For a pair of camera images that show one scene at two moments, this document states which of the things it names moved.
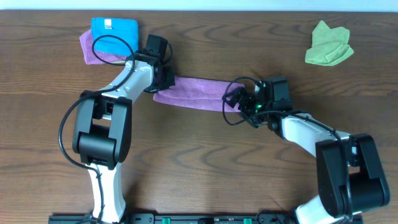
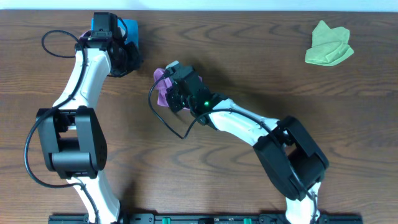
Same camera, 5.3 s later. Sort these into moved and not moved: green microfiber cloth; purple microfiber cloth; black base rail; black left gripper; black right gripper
Moved: black right gripper; purple microfiber cloth; black left gripper
Not moved: black base rail; green microfiber cloth
